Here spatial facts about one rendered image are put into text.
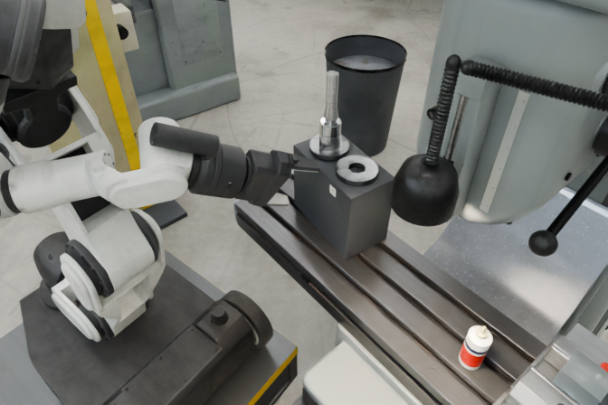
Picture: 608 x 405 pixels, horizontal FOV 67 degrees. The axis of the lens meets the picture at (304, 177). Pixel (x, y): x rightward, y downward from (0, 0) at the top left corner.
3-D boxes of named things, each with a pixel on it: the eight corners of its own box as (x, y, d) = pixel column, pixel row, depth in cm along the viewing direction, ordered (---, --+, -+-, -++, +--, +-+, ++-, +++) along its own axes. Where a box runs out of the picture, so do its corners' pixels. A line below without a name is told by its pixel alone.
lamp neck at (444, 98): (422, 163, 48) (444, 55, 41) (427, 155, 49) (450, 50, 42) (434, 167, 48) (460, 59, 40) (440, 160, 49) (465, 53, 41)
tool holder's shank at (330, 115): (328, 115, 100) (330, 68, 93) (340, 119, 99) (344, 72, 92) (320, 121, 98) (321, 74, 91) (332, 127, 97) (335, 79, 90)
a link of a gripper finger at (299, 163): (318, 174, 81) (289, 169, 77) (314, 161, 83) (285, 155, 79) (324, 169, 80) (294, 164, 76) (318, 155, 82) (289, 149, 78)
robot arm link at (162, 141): (204, 207, 75) (133, 198, 68) (196, 156, 81) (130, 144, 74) (235, 164, 68) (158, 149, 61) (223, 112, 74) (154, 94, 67)
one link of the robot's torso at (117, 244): (81, 296, 103) (-47, 103, 85) (147, 249, 113) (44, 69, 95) (110, 313, 92) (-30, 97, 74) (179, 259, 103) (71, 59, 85)
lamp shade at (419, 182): (378, 210, 52) (384, 166, 48) (405, 175, 56) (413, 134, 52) (440, 236, 49) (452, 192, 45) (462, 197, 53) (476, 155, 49)
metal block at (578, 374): (584, 419, 69) (601, 401, 65) (546, 388, 72) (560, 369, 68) (601, 398, 71) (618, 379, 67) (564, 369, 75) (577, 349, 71)
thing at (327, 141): (327, 136, 105) (327, 116, 102) (344, 143, 103) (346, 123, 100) (315, 145, 102) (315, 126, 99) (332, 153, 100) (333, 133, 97)
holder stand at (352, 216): (345, 260, 103) (351, 194, 90) (293, 204, 117) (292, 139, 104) (386, 239, 108) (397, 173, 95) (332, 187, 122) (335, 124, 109)
